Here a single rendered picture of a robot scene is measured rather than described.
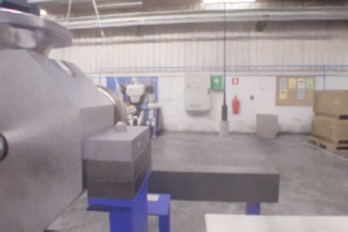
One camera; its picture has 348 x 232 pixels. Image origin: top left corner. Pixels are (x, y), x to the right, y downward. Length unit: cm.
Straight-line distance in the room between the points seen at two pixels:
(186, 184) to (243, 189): 26
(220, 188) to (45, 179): 67
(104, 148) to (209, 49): 556
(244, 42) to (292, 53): 153
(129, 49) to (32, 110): 580
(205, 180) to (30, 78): 74
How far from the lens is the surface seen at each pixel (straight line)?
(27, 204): 61
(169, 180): 86
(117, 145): 43
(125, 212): 51
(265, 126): 553
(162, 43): 602
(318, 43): 712
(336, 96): 500
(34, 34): 62
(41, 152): 53
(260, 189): 93
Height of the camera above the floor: 121
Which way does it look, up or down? 2 degrees down
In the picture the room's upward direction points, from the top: straight up
